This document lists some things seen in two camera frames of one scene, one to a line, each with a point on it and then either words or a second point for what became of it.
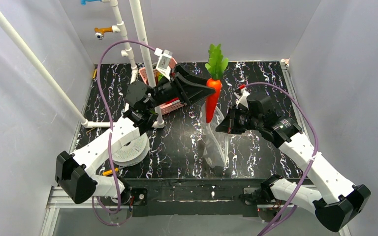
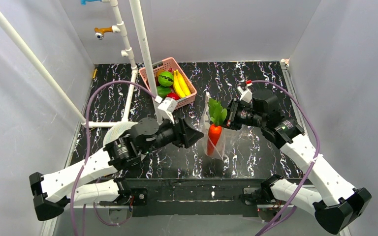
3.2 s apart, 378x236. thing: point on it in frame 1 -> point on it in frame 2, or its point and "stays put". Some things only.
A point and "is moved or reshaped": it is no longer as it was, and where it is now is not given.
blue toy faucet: [83, 2] stays put
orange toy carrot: [215, 67] -> [217, 115]
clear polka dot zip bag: [215, 143] is moved or reshaped
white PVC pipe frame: [119, 27] stays put
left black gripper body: [179, 86] -> [181, 132]
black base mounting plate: [192, 197] stays put
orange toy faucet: [100, 32] stays put
